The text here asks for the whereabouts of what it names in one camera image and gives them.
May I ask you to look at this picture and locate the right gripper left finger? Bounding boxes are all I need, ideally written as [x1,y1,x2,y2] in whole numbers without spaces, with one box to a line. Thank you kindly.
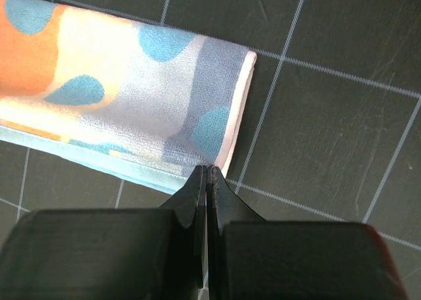
[1,166,207,299]

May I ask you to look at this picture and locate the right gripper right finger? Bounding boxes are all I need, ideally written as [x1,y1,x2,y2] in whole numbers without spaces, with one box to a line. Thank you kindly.
[207,166,407,299]

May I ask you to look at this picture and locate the patterned white cloth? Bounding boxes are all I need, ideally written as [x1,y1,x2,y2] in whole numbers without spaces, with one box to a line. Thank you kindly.
[1,0,257,194]

